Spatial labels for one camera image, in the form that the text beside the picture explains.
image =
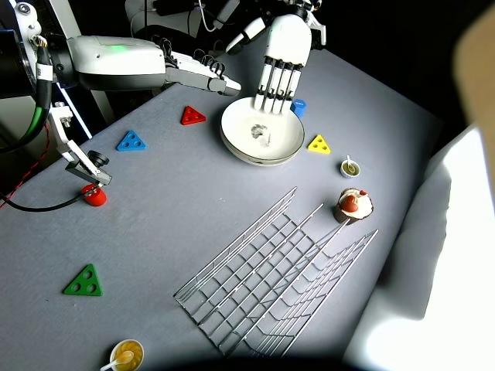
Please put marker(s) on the green triangle block with holes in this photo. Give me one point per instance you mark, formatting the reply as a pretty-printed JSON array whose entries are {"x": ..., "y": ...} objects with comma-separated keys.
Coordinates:
[{"x": 86, "y": 282}]

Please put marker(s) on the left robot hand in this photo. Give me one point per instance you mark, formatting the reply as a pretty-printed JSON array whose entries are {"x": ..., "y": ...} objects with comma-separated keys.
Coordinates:
[{"x": 288, "y": 42}]

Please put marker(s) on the red triangle block with holes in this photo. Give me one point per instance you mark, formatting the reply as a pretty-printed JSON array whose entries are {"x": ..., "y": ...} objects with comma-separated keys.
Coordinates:
[{"x": 192, "y": 115}]

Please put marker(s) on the small white spoon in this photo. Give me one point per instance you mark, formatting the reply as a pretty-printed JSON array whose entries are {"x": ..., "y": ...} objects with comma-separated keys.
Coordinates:
[{"x": 348, "y": 160}]

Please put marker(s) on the red cylinder block white cross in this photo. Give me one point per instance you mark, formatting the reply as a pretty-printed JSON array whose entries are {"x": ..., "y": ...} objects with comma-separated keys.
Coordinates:
[{"x": 94, "y": 199}]

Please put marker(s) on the blue hexagonal block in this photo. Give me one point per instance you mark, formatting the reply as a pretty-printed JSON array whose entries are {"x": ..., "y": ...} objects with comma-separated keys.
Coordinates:
[{"x": 299, "y": 108}]

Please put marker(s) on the white ceramic plate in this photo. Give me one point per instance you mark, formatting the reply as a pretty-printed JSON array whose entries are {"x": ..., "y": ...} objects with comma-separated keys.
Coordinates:
[
  {"x": 263, "y": 163},
  {"x": 267, "y": 131}
]

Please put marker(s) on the white backdrop sheet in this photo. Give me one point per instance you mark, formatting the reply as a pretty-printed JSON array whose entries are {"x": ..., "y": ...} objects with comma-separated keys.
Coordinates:
[{"x": 444, "y": 270}]

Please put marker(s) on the white bowl yellow filling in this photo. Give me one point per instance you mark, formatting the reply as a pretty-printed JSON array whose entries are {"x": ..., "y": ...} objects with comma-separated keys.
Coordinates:
[{"x": 137, "y": 357}]

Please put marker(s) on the yellow triangle block with holes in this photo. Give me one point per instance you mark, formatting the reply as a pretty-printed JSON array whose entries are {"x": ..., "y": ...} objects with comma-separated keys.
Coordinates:
[{"x": 319, "y": 151}]

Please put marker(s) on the beige blurred board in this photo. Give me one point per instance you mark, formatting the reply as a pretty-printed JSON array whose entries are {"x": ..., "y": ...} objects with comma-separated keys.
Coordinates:
[{"x": 477, "y": 58}]

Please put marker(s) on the white plastic spoon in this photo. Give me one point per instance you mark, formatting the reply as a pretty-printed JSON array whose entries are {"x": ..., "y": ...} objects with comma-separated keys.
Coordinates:
[{"x": 112, "y": 365}]

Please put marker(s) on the toy cupcake with red heart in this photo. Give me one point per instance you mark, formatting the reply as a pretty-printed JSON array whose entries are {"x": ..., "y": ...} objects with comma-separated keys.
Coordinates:
[{"x": 359, "y": 210}]

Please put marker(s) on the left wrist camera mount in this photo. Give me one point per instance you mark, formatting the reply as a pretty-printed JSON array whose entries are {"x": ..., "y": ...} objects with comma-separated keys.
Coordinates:
[{"x": 318, "y": 33}]

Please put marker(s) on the small white bowl olive filling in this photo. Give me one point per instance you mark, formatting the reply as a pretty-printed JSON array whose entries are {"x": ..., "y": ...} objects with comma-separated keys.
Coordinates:
[{"x": 350, "y": 175}]

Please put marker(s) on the blue triangle block with holes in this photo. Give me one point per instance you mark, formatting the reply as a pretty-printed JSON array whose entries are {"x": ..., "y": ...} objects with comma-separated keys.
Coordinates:
[{"x": 131, "y": 140}]

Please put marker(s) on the bright light strip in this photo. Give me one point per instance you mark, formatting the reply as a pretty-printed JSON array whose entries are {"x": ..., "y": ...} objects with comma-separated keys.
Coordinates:
[{"x": 75, "y": 112}]

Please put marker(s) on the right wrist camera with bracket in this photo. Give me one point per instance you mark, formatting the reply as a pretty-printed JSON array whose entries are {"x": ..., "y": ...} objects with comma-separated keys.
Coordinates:
[{"x": 89, "y": 172}]

